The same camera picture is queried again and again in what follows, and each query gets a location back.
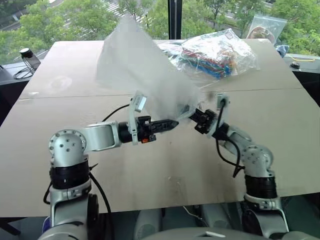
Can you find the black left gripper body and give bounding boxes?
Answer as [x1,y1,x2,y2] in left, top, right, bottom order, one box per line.
[136,115,158,144]

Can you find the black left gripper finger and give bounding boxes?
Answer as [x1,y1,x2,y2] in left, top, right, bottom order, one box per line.
[151,125,176,135]
[151,119,180,128]

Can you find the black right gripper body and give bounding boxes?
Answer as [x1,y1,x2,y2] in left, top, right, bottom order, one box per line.
[194,108,218,135]

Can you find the translucent white drawstring bag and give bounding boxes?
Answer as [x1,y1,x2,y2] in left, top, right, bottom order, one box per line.
[95,14,210,124]

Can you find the clear bag of colourful items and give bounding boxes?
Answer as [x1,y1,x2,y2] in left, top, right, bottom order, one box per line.
[174,28,259,80]

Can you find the clear zip bag brown contents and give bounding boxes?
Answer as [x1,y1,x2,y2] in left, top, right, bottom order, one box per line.
[247,13,288,46]

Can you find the flat clear plastic package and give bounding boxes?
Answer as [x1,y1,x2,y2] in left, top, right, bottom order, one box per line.
[157,41,186,61]

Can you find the blue cloth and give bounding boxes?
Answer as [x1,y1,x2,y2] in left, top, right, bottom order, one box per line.
[275,44,290,59]

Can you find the black desk device with stand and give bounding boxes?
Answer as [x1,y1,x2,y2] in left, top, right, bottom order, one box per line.
[19,47,42,74]

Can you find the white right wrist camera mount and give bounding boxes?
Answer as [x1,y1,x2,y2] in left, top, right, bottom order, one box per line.
[206,93,230,138]

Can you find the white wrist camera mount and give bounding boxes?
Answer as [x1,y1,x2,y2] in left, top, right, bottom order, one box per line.
[206,93,230,138]
[127,91,148,146]

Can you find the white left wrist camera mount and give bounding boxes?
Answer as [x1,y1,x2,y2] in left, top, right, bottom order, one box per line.
[127,91,148,146]

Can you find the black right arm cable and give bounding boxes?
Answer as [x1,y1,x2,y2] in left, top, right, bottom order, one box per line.
[214,98,247,179]

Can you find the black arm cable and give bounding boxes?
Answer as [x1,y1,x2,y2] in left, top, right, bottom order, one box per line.
[43,103,132,216]
[214,98,247,179]

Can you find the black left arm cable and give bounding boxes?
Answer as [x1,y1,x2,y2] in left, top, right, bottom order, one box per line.
[43,103,132,216]

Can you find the thin white cable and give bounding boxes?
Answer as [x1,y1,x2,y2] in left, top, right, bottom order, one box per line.
[183,204,209,223]

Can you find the black window frame post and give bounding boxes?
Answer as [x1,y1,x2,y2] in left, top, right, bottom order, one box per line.
[167,0,185,41]

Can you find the thin black device cable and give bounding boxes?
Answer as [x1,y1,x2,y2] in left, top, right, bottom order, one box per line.
[14,66,34,81]

